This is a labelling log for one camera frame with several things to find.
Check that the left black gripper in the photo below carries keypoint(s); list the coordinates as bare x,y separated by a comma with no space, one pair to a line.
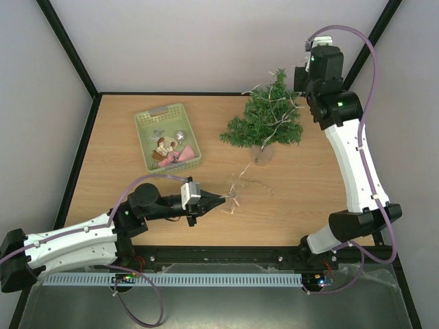
195,210

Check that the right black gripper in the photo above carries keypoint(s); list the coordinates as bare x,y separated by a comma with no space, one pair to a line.
298,79

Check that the small green christmas tree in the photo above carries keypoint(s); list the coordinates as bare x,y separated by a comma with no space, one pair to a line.
271,116

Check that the green plastic basket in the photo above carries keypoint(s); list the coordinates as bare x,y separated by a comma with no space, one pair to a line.
165,121

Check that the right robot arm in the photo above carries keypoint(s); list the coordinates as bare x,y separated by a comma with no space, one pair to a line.
338,113

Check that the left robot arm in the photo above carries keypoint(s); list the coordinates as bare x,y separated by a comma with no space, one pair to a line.
103,240

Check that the pink ornaments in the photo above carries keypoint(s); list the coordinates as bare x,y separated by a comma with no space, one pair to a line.
175,157

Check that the brown gingerbread ornament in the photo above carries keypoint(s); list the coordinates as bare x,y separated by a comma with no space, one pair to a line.
165,146

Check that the silver ball ornament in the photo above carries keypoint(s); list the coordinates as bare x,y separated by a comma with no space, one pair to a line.
180,136

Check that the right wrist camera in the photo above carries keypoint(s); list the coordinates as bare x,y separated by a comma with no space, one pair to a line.
318,41

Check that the white slotted cable duct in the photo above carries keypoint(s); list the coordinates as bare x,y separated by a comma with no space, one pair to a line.
175,280

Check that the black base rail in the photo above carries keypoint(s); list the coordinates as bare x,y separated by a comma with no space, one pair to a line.
283,258

